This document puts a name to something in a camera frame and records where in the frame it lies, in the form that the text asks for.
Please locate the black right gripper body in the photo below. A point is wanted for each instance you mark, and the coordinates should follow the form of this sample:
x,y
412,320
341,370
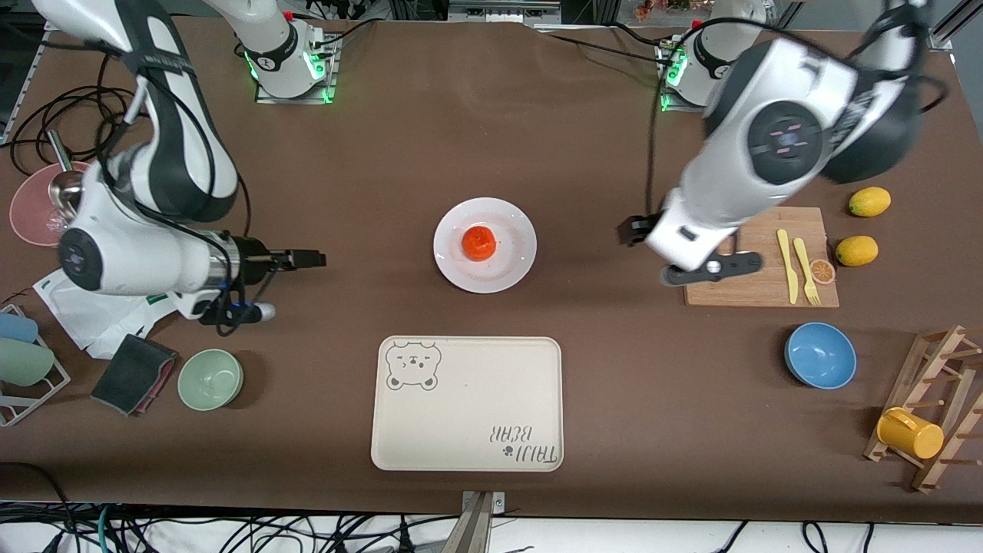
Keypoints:
x,y
250,253

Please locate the white round plate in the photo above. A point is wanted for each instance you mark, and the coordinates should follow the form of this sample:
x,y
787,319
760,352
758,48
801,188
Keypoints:
x,y
507,269

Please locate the orange mandarin fruit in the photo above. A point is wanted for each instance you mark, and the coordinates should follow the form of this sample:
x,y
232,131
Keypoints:
x,y
479,243

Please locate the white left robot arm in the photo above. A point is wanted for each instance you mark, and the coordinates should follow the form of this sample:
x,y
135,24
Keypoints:
x,y
783,138

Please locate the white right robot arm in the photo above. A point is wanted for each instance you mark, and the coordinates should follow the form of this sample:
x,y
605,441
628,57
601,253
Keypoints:
x,y
130,253

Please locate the pale green bowl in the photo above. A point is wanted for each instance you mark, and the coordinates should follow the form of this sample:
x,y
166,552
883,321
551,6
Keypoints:
x,y
210,379

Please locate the yellow plastic knife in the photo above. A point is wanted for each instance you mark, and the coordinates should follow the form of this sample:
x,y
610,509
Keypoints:
x,y
789,269

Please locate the wooden cutting board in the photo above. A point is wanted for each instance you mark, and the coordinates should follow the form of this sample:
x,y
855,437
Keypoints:
x,y
806,223

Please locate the yellow plastic fork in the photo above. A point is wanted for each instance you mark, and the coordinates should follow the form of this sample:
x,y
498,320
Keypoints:
x,y
805,265

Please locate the dark grey folded cloth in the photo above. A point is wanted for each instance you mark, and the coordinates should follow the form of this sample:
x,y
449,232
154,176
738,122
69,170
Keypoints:
x,y
130,372

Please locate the small orange slice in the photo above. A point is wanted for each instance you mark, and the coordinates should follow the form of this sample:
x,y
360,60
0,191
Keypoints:
x,y
822,272

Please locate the white plastic bag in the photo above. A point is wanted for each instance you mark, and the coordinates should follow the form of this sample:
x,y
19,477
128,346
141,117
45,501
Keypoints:
x,y
92,326

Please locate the metal scoop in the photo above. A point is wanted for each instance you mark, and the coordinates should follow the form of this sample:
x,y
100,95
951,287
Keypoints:
x,y
65,192

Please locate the yellow lemon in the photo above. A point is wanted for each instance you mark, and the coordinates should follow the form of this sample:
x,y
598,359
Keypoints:
x,y
856,251
870,202

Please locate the blue bowl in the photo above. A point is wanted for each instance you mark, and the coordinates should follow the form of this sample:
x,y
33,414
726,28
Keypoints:
x,y
820,355

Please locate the beige bear print tray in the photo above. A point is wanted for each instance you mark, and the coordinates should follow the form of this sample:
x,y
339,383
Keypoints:
x,y
468,407

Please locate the pink bowl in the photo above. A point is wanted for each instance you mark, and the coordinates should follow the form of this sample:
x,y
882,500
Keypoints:
x,y
31,207

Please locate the light blue cup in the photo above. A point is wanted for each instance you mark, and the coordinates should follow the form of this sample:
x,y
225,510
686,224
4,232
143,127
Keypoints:
x,y
15,328

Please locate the sage green cup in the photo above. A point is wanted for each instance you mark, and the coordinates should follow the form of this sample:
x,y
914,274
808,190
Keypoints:
x,y
23,362

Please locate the wooden mug rack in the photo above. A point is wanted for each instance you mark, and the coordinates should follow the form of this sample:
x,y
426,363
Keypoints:
x,y
941,361

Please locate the yellow mug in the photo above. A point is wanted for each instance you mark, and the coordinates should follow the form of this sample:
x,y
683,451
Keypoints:
x,y
910,434

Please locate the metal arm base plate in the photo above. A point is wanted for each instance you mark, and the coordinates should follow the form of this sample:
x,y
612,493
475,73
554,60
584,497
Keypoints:
x,y
296,100
680,107

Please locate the aluminium frame structure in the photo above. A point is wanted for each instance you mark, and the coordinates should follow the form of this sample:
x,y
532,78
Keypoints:
x,y
499,11

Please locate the metal table clamp bracket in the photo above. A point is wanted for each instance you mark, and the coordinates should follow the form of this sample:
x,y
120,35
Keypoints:
x,y
480,530

